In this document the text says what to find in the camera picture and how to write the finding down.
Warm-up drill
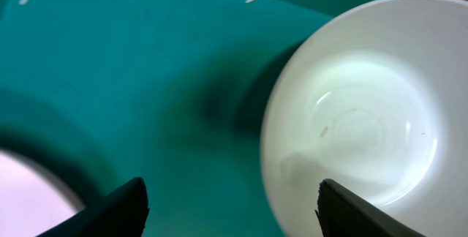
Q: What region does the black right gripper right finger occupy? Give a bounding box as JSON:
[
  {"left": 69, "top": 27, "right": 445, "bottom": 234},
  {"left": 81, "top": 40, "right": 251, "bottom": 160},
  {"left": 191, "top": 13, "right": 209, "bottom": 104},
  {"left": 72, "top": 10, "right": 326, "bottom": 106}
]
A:
[{"left": 315, "top": 178, "right": 424, "bottom": 237}]

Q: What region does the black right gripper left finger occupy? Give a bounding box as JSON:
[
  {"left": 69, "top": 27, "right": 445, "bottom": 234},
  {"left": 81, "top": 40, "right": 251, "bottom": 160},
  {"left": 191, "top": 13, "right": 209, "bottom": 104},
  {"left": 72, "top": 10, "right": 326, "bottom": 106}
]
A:
[{"left": 37, "top": 177, "right": 149, "bottom": 237}]

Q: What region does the large white plate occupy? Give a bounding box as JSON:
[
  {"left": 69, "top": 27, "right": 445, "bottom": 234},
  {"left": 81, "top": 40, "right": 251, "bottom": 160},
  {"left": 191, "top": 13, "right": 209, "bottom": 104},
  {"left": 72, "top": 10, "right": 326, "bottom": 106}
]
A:
[{"left": 1, "top": 149, "right": 85, "bottom": 237}]

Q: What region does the white-green bowl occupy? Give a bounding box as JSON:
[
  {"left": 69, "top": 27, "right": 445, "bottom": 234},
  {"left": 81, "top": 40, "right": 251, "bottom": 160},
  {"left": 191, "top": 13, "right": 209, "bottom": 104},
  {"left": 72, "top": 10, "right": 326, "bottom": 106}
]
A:
[{"left": 261, "top": 0, "right": 467, "bottom": 236}]

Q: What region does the teal plastic tray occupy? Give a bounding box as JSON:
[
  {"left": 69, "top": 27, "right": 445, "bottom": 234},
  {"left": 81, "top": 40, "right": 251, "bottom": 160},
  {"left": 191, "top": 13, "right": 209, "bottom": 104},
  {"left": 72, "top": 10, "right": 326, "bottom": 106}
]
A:
[{"left": 1, "top": 0, "right": 373, "bottom": 236}]

